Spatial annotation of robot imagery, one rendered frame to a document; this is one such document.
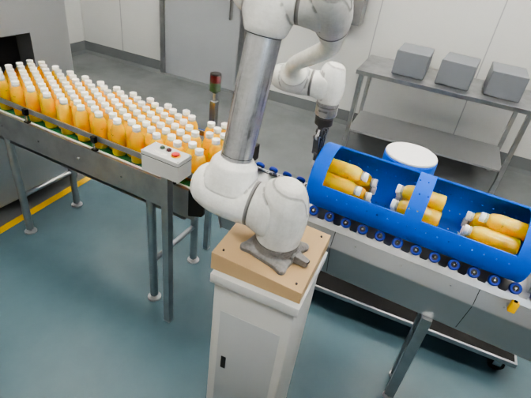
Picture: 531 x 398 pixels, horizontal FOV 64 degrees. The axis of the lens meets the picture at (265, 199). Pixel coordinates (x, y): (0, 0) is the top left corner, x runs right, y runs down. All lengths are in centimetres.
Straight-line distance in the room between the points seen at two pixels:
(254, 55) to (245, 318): 87
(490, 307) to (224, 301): 103
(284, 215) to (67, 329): 169
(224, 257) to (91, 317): 142
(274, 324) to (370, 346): 128
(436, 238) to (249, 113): 88
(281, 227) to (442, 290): 82
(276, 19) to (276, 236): 62
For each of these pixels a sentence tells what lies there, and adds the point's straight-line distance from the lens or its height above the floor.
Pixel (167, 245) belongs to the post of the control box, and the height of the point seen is 59.
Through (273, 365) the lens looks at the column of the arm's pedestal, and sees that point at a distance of 164.
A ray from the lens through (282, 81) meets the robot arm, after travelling 168.
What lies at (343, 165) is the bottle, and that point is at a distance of 181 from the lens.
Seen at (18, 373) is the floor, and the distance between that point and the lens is 256.
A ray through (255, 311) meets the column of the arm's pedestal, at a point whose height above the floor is 90.
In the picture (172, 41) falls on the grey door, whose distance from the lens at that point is 614.
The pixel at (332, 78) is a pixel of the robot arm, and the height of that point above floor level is 153.
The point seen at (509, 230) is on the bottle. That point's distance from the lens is 181.
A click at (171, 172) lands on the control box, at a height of 104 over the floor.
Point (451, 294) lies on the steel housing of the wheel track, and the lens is 188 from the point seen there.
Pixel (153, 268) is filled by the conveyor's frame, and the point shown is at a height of 26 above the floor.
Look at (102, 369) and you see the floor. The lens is 246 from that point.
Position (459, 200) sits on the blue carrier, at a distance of 195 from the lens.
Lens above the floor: 200
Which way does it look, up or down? 34 degrees down
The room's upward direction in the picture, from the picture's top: 8 degrees clockwise
